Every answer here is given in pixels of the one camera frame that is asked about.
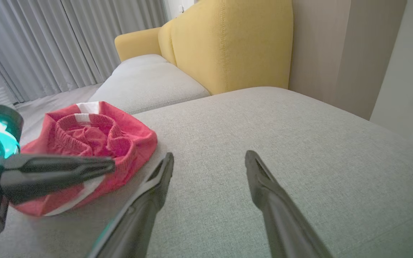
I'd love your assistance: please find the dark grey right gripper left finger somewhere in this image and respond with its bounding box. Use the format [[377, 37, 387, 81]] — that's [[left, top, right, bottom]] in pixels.
[[88, 152, 175, 258]]

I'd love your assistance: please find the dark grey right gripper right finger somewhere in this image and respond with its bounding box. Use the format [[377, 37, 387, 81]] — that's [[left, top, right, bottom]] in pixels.
[[245, 150, 333, 258]]

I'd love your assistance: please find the red and white garment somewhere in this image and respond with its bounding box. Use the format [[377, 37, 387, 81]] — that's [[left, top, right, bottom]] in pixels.
[[13, 101, 158, 217]]

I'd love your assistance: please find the grey pleated curtain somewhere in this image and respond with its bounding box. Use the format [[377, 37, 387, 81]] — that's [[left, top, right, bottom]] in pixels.
[[0, 0, 170, 104]]

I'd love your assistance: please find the yellow sofa armrest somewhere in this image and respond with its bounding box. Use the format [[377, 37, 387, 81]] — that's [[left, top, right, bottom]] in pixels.
[[114, 27, 162, 62]]

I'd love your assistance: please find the yellow sofa backrest cushion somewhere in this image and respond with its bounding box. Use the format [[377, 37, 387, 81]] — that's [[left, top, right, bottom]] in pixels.
[[171, 0, 294, 96]]

